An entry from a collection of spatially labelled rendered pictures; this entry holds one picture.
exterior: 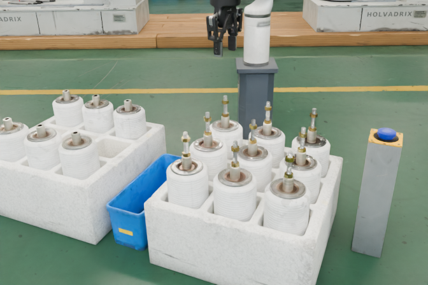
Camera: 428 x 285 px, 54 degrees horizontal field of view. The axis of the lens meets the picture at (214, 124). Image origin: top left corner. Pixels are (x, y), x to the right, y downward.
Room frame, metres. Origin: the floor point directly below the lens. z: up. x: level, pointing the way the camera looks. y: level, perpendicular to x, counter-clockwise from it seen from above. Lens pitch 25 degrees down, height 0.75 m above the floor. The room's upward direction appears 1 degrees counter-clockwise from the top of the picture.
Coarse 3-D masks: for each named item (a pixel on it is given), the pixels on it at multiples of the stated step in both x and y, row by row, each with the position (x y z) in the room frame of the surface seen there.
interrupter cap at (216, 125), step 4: (220, 120) 1.08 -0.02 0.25; (232, 120) 1.08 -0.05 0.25; (212, 124) 1.06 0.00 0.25; (216, 124) 1.06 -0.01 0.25; (220, 124) 1.06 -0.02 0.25; (232, 124) 1.06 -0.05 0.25; (236, 124) 1.06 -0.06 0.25; (216, 128) 1.03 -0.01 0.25; (220, 128) 1.03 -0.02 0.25; (224, 128) 1.04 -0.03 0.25; (228, 128) 1.04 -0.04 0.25; (232, 128) 1.03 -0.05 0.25; (236, 128) 1.03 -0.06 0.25
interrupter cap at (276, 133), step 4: (260, 128) 1.03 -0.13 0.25; (272, 128) 1.03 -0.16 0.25; (276, 128) 1.02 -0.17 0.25; (256, 132) 1.00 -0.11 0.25; (260, 132) 1.01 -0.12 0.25; (272, 132) 1.01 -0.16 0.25; (276, 132) 1.00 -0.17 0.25; (280, 132) 1.00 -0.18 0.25; (256, 136) 0.98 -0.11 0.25; (260, 136) 0.98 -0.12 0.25; (264, 136) 0.98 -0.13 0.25; (268, 136) 0.98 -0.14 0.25; (272, 136) 0.98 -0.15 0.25; (276, 136) 0.97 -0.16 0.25
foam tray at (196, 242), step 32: (160, 192) 0.84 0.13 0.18; (320, 192) 0.83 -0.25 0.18; (160, 224) 0.78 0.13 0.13; (192, 224) 0.74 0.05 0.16; (224, 224) 0.72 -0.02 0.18; (256, 224) 0.71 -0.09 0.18; (320, 224) 0.71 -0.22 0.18; (160, 256) 0.78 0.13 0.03; (192, 256) 0.75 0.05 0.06; (224, 256) 0.71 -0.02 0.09; (256, 256) 0.68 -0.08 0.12; (288, 256) 0.66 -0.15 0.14; (320, 256) 0.75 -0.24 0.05
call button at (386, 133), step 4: (380, 128) 0.86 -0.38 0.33; (384, 128) 0.86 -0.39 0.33; (388, 128) 0.86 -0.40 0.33; (380, 132) 0.84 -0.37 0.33; (384, 132) 0.84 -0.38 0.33; (388, 132) 0.84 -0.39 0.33; (392, 132) 0.84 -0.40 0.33; (396, 132) 0.84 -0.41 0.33; (380, 136) 0.84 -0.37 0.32; (384, 136) 0.83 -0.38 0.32; (388, 136) 0.83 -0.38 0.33; (392, 136) 0.83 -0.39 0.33
